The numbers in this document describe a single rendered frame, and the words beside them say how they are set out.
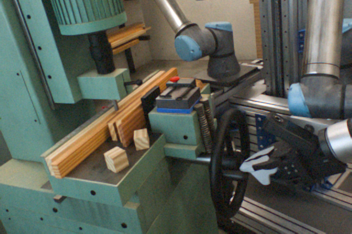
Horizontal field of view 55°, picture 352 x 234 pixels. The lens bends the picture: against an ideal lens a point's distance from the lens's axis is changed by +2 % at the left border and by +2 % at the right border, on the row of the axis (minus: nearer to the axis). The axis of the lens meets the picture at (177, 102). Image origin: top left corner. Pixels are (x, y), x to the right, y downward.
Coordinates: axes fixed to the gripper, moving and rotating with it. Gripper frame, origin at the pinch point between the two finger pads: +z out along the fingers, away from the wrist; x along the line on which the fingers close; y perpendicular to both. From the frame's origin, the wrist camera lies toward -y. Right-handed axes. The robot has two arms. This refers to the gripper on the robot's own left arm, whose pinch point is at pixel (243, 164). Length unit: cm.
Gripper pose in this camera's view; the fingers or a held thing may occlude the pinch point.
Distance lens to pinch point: 80.1
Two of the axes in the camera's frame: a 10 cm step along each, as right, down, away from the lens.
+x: 4.6, -4.0, 7.9
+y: 5.5, 8.3, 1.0
